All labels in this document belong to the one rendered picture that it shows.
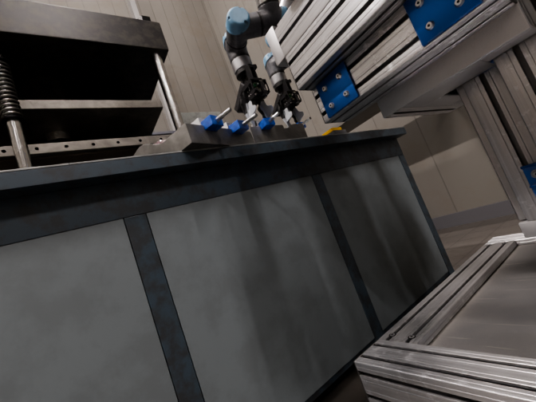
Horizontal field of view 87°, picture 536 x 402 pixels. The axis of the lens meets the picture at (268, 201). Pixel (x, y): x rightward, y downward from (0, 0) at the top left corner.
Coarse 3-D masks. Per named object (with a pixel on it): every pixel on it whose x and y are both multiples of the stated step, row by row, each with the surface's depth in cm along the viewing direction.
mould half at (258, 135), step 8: (256, 128) 98; (272, 128) 102; (280, 128) 105; (288, 128) 107; (296, 128) 109; (304, 128) 112; (256, 136) 97; (264, 136) 99; (272, 136) 101; (280, 136) 103; (288, 136) 106; (296, 136) 108; (304, 136) 110
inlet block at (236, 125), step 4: (252, 116) 81; (256, 116) 81; (236, 120) 83; (240, 120) 84; (248, 120) 82; (224, 124) 85; (228, 124) 85; (232, 124) 84; (236, 124) 83; (240, 124) 83; (244, 124) 84; (232, 128) 84; (236, 128) 83; (240, 128) 83; (244, 128) 84; (248, 128) 86; (232, 132) 84; (236, 132) 85; (240, 132) 86
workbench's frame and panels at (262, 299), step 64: (0, 192) 52; (64, 192) 61; (128, 192) 68; (192, 192) 76; (256, 192) 88; (320, 192) 103; (384, 192) 125; (0, 256) 52; (64, 256) 57; (128, 256) 64; (192, 256) 71; (256, 256) 81; (320, 256) 94; (384, 256) 112; (0, 320) 50; (64, 320) 54; (128, 320) 60; (192, 320) 67; (256, 320) 75; (320, 320) 86; (384, 320) 101; (0, 384) 48; (64, 384) 52; (128, 384) 57; (192, 384) 63; (256, 384) 70; (320, 384) 80
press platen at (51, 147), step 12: (36, 144) 131; (48, 144) 134; (60, 144) 137; (72, 144) 139; (84, 144) 142; (96, 144) 145; (108, 144) 149; (120, 144) 152; (132, 144) 155; (0, 156) 123; (12, 156) 126
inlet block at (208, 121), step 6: (228, 108) 72; (222, 114) 74; (198, 120) 76; (204, 120) 75; (210, 120) 74; (216, 120) 75; (222, 120) 77; (204, 126) 76; (210, 126) 75; (216, 126) 76; (222, 126) 77
